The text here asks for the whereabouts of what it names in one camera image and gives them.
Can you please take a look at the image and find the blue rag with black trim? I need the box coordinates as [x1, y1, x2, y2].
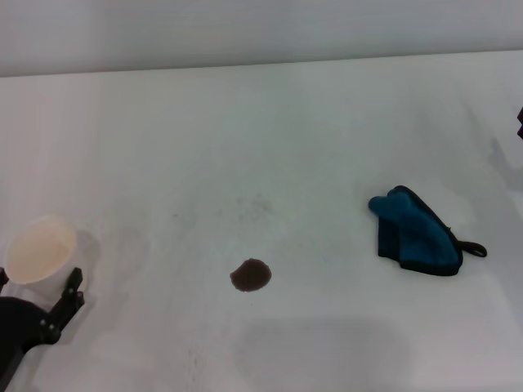
[368, 185, 488, 278]

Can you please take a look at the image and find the black water stain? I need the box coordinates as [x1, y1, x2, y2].
[229, 257, 273, 294]

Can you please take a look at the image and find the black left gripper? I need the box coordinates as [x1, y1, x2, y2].
[0, 267, 86, 381]

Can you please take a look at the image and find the white plastic cup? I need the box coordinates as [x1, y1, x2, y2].
[4, 215, 79, 305]

